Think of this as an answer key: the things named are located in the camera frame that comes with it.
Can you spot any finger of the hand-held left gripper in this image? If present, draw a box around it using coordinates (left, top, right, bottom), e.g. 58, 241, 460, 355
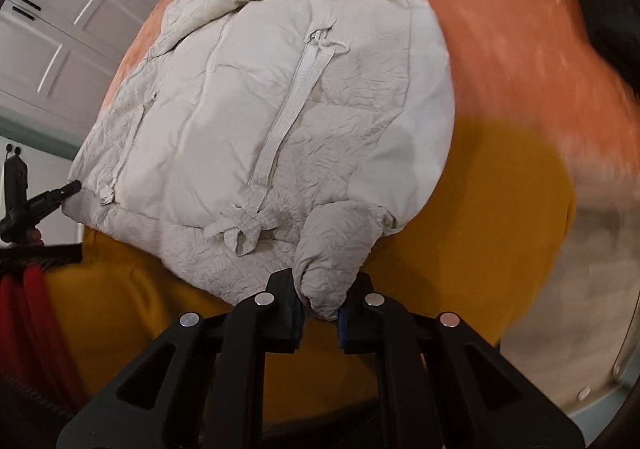
29, 180, 83, 220

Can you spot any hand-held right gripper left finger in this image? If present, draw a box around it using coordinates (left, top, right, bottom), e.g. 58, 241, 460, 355
57, 269, 306, 449

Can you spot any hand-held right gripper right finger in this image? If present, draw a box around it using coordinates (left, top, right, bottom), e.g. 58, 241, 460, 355
337, 273, 576, 449

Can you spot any cream duvet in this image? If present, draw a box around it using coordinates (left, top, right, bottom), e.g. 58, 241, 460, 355
62, 0, 456, 322

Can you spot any white panelled wardrobe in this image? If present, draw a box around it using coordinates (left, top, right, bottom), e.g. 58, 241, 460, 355
0, 0, 206, 160

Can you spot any orange plush bed blanket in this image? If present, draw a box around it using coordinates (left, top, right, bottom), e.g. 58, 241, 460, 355
97, 0, 640, 230

